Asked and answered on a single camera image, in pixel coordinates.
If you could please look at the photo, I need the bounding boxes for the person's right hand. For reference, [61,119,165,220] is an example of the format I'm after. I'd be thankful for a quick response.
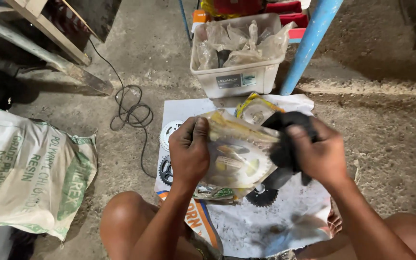
[286,118,349,187]

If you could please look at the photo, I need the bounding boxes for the person's left hand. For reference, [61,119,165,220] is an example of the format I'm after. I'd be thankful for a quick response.
[168,117,211,187]

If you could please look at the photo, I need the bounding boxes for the black cleaning rag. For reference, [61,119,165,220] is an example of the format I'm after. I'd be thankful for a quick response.
[261,111,319,190]

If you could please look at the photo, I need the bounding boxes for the black sprocket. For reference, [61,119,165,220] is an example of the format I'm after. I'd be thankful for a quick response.
[245,183,279,208]
[158,156,174,186]

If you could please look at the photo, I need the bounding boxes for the silver sprocket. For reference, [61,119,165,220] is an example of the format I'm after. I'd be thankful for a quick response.
[160,120,184,152]

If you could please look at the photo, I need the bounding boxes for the person's right foot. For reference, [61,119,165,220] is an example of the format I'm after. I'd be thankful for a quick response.
[326,202,343,238]

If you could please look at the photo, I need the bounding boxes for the sprocket in yellow package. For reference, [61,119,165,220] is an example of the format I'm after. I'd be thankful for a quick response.
[235,92,285,126]

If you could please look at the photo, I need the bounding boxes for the white tarpaulin sheet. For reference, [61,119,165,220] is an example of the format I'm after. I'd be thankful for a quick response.
[154,94,333,259]

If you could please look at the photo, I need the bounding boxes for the person's left leg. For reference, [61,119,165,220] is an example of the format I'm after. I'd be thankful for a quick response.
[100,191,205,260]

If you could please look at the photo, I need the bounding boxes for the person's leg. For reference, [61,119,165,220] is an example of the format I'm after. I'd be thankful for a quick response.
[100,191,205,260]
[295,212,416,260]

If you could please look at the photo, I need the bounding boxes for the white plastic storage bin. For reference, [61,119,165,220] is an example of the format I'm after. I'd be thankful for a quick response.
[189,13,290,99]

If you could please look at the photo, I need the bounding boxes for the person's right leg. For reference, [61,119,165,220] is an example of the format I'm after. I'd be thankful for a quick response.
[295,212,416,260]

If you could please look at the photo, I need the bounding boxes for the blue metal pole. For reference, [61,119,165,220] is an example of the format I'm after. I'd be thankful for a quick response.
[280,0,344,96]

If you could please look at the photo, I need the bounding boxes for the heap of clear plastic bags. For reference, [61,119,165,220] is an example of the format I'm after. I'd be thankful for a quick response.
[194,20,297,70]

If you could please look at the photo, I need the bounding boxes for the thin blue metal rod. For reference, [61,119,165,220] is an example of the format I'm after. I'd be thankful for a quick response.
[178,0,193,46]

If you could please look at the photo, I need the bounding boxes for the orange white bottle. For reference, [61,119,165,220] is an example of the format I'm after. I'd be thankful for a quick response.
[191,9,210,34]

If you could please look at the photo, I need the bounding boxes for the red plastic crates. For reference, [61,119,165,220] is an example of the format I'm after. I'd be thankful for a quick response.
[213,0,310,44]

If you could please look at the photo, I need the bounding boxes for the white green woven sack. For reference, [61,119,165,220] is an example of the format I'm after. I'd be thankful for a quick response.
[0,100,98,241]

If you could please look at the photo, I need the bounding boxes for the grey metal beam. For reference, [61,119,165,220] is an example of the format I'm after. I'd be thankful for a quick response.
[0,10,114,96]

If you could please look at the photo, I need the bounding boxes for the wooden plank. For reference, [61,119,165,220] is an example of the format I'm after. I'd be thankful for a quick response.
[5,0,92,66]

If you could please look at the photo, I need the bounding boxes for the black electric cable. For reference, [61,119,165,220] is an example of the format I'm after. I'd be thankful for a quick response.
[88,38,157,179]

